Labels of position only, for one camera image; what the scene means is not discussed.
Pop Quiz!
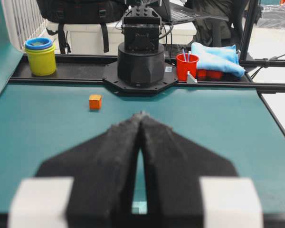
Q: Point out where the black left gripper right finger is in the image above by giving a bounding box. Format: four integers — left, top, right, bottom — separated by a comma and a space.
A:
138, 111, 264, 228

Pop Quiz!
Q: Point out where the white angle bracket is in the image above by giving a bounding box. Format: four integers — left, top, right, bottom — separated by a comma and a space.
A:
187, 71, 198, 84

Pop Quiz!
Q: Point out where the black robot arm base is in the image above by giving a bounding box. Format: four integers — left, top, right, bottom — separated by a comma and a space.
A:
103, 6, 178, 94

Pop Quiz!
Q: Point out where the black tripod stand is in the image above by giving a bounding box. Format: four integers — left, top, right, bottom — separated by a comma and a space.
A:
238, 0, 285, 67

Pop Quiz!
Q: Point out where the black backpack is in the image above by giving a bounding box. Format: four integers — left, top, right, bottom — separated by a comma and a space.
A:
37, 0, 128, 54

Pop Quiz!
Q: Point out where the blue plastic cup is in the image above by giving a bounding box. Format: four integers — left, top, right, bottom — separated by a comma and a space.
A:
25, 38, 53, 50

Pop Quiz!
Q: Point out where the yellow plastic cup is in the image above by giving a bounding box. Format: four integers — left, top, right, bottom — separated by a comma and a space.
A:
25, 45, 57, 76

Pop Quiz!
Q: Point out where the red plastic cup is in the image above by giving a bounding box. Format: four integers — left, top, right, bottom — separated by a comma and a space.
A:
176, 53, 199, 81

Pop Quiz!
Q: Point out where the light blue cloth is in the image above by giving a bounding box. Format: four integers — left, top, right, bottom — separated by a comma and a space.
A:
191, 42, 245, 78

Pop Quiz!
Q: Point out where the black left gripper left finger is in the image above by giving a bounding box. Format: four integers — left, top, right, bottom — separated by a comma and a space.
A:
8, 113, 143, 228

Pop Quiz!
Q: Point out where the white storage box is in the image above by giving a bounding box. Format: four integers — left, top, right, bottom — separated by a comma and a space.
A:
46, 20, 197, 55

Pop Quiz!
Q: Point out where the orange wooden cube block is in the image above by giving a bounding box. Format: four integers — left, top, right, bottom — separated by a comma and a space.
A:
89, 94, 102, 110

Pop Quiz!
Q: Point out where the black laptop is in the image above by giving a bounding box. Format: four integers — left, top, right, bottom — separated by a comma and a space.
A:
152, 0, 228, 24

